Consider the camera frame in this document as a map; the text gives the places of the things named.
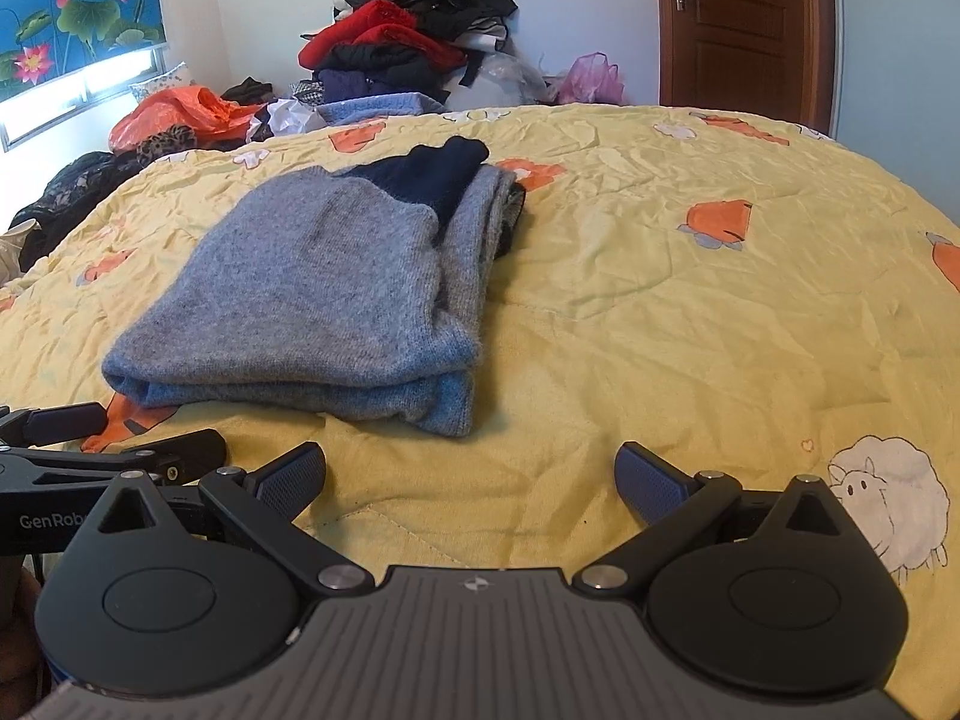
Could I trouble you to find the grey sequin sweater navy sleeves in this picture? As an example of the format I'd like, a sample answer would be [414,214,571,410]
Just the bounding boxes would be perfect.
[101,137,526,437]

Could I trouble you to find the navy dark clothes in pile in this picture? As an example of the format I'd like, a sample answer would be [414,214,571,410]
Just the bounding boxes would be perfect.
[313,44,449,103]

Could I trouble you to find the yellow carrot print quilt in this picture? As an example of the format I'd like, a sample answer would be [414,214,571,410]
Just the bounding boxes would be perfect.
[0,102,960,720]

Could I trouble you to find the dark floral garment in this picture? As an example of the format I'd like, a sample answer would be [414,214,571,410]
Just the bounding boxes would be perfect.
[11,151,146,273]

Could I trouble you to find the leopard print garment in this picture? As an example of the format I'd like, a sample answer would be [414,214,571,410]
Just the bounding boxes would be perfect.
[135,124,199,166]

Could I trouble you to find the orange plastic bag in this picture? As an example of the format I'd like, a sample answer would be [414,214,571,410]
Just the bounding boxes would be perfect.
[107,86,265,153]

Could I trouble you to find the white crumpled cloth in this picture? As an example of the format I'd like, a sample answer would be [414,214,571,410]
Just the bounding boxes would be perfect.
[245,99,327,142]

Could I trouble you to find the light blue knit garment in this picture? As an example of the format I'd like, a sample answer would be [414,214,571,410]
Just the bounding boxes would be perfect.
[314,93,446,127]

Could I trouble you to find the lotus painting poster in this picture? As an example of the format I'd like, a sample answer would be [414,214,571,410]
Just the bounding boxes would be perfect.
[2,0,166,99]

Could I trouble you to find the pink plastic bag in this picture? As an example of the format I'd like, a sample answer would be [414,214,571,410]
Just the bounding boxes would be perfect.
[556,52,625,106]

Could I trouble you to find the grey plastic bag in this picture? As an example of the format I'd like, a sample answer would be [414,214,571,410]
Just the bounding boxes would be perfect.
[444,52,551,112]

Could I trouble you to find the brown wooden door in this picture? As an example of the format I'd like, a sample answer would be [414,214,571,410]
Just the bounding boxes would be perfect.
[659,0,836,133]

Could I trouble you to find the red garment on pile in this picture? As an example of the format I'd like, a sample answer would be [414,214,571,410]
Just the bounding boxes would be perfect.
[298,0,467,73]

